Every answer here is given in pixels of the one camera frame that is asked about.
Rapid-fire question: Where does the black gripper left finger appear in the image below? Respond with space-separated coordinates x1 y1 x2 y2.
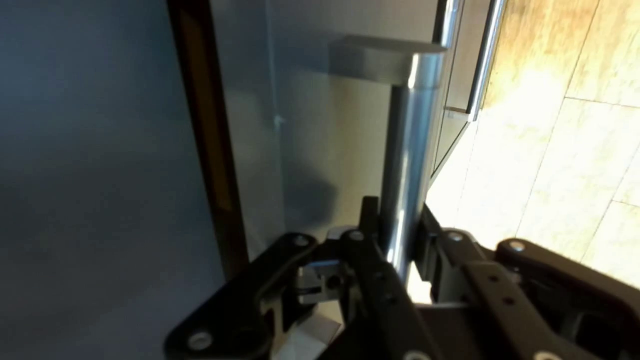
164 193 436 360

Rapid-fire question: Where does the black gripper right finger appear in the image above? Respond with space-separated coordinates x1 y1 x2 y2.
416 201 640 360

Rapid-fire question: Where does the dark drawer with wooden interior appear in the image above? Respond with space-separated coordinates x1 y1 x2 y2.
167 0 469 283

